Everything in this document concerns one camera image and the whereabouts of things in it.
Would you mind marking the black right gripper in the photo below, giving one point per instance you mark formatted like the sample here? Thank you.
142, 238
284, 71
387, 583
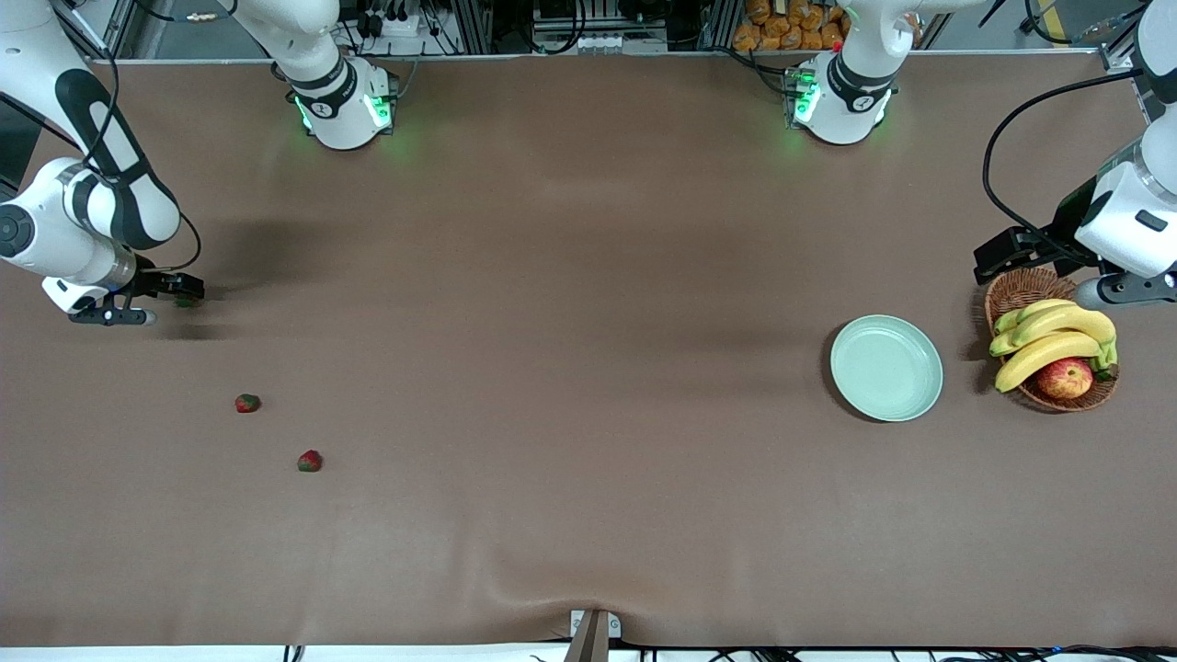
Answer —
153, 282

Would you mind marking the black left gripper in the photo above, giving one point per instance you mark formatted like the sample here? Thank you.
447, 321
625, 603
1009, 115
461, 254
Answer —
1067, 227

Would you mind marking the red strawberry green calyx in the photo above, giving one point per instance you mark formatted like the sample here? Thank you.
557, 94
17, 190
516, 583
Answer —
246, 403
189, 301
310, 461

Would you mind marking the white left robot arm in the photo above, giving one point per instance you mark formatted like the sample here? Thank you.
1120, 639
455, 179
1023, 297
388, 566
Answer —
846, 101

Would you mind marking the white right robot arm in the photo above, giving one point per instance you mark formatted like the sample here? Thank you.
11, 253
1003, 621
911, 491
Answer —
340, 115

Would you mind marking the pale green round plate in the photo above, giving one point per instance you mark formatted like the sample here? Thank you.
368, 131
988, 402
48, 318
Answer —
887, 368

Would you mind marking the brown wicker basket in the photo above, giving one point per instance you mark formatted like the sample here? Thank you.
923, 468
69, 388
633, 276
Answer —
1025, 287

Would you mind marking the yellow banana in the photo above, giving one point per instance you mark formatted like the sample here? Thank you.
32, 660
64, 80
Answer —
1071, 322
1034, 309
1000, 346
1044, 357

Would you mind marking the red yellow apple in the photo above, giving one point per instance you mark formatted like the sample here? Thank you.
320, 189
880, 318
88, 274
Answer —
1065, 379

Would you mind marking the pile of brown breads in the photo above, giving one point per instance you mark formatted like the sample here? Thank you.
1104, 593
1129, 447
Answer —
782, 32

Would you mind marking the white power strip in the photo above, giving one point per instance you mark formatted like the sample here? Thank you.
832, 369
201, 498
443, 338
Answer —
397, 26

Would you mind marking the large table cover mat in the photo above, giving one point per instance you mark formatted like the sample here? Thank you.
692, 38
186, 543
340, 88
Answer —
552, 276

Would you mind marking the white connector block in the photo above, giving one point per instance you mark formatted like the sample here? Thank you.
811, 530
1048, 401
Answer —
599, 42

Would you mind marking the aluminium corner frame rail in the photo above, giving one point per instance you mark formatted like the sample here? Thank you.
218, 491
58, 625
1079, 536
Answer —
1114, 57

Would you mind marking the aluminium frame post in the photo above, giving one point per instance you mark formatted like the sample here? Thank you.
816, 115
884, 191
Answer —
474, 28

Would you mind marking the metal table edge bracket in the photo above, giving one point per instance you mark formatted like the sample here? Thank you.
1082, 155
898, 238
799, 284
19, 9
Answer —
593, 634

